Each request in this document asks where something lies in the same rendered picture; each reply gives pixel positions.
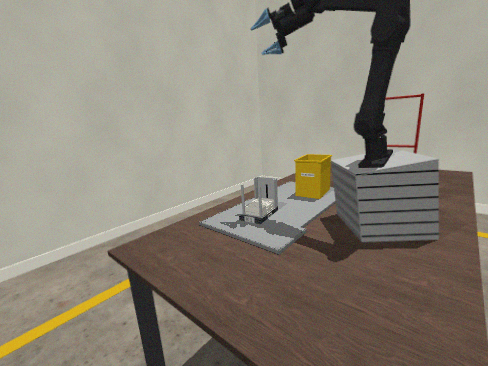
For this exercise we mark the yellow open-top bin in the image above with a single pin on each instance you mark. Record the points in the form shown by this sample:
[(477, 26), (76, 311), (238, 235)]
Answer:
[(312, 173)]

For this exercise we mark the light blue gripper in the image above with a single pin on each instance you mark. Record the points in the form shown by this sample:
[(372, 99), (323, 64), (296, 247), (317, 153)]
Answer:
[(285, 25)]

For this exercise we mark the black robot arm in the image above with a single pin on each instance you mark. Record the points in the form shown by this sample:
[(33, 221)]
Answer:
[(388, 28)]

